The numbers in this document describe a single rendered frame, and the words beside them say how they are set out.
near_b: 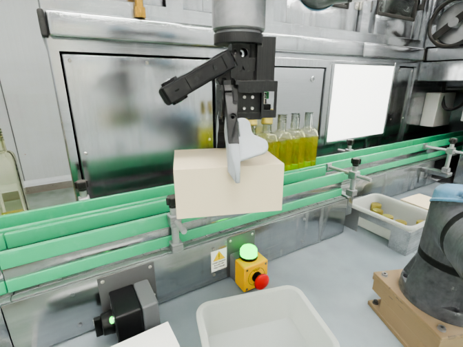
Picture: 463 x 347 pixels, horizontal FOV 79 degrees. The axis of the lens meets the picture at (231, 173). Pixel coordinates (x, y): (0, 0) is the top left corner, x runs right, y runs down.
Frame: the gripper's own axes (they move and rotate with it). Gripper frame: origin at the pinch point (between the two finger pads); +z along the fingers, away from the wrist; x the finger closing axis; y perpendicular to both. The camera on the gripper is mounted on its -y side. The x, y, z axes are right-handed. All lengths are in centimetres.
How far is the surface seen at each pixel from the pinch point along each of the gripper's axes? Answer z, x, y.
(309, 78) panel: -15, 61, 42
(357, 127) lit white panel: 6, 72, 72
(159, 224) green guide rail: 15.7, 12.6, -12.4
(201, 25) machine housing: -29, 46, 1
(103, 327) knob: 30.0, 0.7, -22.8
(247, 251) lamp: 25.2, 13.0, 7.5
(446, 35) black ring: -35, 81, 118
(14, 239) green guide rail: 15.4, 10.4, -39.4
